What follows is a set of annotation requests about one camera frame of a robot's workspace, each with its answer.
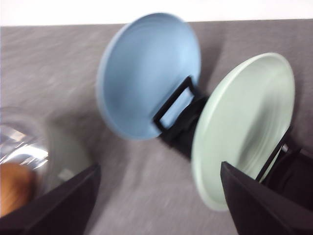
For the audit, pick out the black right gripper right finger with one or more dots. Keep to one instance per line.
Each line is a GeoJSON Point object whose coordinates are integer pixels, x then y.
{"type": "Point", "coordinates": [262, 210]}

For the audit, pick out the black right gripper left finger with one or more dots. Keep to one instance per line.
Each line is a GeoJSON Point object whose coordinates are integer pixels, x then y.
{"type": "Point", "coordinates": [65, 210]}

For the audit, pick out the brown potato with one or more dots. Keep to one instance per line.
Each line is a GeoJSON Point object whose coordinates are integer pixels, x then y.
{"type": "Point", "coordinates": [16, 186]}

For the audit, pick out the glass steamer lid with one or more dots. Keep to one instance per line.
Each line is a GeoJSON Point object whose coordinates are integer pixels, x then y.
{"type": "Point", "coordinates": [24, 137]}

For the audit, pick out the green plate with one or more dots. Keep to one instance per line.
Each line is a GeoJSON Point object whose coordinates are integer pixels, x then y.
{"type": "Point", "coordinates": [244, 123]}

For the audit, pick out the green electric steamer pot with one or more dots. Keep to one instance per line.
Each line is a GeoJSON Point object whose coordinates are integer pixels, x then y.
{"type": "Point", "coordinates": [71, 152]}

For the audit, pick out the blue plate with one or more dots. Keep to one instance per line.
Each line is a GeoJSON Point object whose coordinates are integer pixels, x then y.
{"type": "Point", "coordinates": [143, 63]}

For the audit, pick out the black dish rack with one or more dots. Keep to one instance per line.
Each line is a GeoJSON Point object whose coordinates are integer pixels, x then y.
{"type": "Point", "coordinates": [289, 171]}

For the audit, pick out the grey table cloth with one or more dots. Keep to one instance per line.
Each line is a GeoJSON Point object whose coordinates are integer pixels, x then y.
{"type": "Point", "coordinates": [145, 186]}

